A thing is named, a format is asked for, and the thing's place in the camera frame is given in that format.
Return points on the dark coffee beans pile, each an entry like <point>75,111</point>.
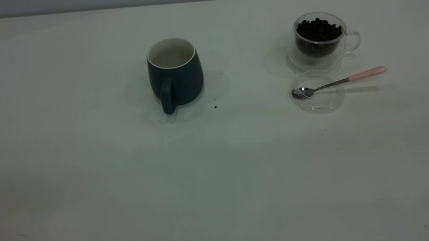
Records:
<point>319,32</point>

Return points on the clear double-wall glass cup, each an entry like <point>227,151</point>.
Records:
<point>330,63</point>

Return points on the clear glass saucer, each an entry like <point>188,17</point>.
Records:
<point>325,104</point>

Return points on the dark grey ceramic mug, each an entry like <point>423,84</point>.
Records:
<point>182,81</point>

